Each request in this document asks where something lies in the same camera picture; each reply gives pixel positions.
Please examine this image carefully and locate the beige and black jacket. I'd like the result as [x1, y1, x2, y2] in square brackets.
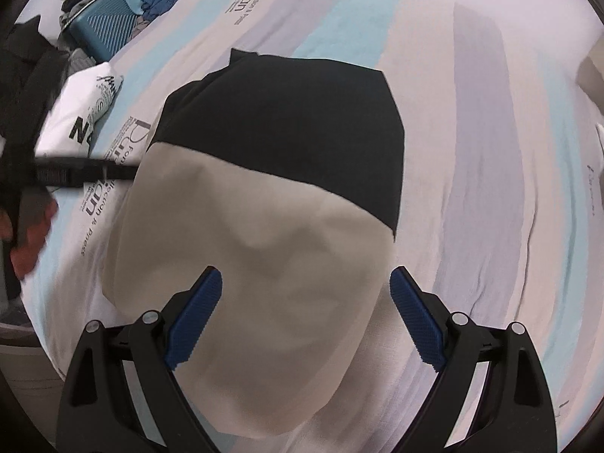
[101, 50, 404, 439]

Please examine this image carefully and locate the person's left hand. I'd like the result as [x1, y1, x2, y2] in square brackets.
[1, 195, 59, 281]

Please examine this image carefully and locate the white printed folded t-shirt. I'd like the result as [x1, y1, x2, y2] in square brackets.
[35, 62, 123, 157]

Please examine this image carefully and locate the teal hard-shell suitcase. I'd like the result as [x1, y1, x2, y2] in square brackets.
[62, 0, 138, 62]

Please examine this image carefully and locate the striped pastel bed sheet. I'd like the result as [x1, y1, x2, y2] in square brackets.
[23, 0, 603, 452]

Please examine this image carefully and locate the white and black crumpled garment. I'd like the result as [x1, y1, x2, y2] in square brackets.
[595, 123, 604, 158]

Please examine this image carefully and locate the beige curtain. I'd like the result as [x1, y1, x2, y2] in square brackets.
[576, 36, 604, 115]

